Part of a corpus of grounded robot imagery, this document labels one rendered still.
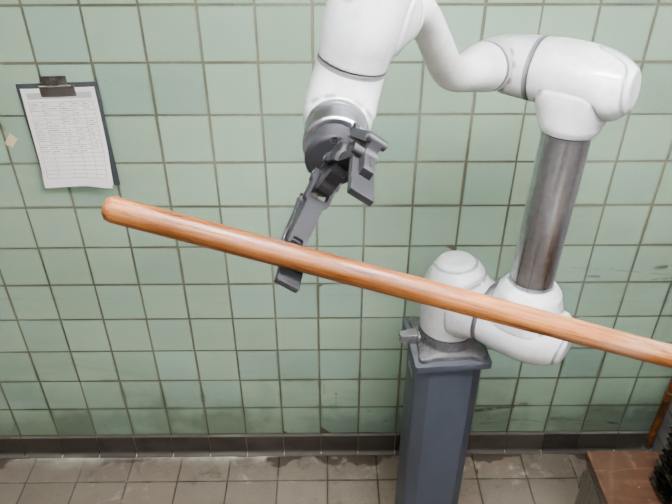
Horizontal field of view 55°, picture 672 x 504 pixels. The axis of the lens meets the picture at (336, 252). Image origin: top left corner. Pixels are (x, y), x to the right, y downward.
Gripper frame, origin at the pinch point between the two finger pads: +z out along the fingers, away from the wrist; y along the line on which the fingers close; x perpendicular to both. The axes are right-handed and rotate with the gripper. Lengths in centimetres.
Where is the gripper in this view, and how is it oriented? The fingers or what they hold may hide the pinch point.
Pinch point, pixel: (324, 235)
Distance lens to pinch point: 70.5
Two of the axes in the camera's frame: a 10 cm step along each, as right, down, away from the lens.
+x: -8.3, -4.7, -3.0
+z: -0.5, 6.0, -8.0
